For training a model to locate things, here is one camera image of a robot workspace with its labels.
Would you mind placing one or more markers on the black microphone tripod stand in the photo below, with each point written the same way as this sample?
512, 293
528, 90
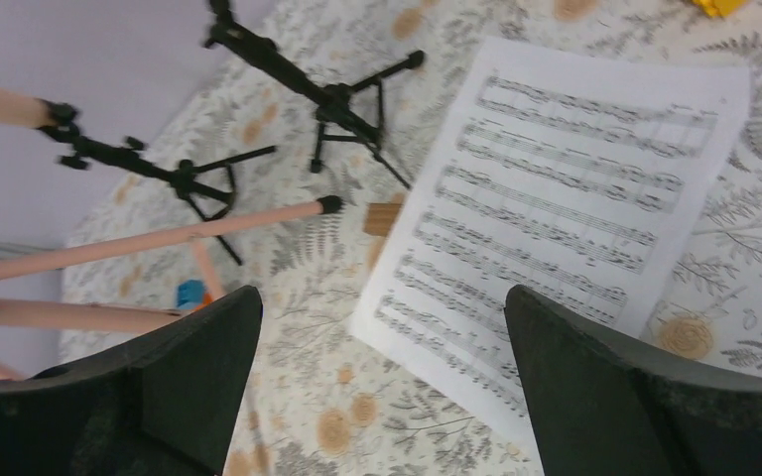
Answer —
336, 122

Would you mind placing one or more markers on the pink music stand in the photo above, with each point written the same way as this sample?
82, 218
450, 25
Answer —
125, 263

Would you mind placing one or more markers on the small wooden block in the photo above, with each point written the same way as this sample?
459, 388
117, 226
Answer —
380, 218

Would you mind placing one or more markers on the light blue toy brick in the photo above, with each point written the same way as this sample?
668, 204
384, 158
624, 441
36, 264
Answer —
190, 294

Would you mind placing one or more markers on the small black tripod stand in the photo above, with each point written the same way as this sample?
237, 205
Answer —
208, 203

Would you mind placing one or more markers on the floral patterned table mat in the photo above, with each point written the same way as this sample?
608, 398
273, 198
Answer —
320, 402

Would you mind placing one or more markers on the sheet music page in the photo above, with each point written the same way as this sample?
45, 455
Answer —
578, 178

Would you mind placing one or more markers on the pink microphone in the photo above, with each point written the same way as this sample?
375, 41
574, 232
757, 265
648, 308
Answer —
24, 111

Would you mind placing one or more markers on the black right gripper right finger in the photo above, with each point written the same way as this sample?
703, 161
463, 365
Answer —
604, 403

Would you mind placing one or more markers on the yellow window frame brick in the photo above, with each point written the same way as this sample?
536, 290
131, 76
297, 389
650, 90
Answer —
719, 8

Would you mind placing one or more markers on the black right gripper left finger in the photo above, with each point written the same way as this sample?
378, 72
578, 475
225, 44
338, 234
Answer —
163, 403

